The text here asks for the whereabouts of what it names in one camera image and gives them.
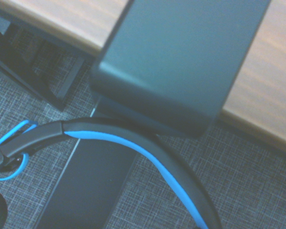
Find wooden desk with black frame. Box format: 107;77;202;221
0;0;286;157

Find blue and black headphones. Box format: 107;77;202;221
0;116;224;229

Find black clamp headphone hook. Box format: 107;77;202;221
35;0;272;229

